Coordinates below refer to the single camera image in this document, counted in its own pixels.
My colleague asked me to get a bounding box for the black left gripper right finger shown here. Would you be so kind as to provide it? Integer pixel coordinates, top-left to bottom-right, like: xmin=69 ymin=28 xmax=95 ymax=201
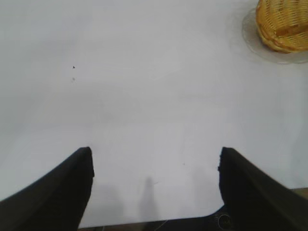
xmin=217 ymin=146 xmax=308 ymax=231

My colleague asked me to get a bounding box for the yellow woven plastic basket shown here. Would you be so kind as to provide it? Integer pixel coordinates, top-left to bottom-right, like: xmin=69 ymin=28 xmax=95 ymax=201
xmin=255 ymin=0 xmax=308 ymax=54

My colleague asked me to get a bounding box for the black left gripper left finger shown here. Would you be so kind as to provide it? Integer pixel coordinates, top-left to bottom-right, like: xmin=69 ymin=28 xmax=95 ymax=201
xmin=0 ymin=146 xmax=95 ymax=231

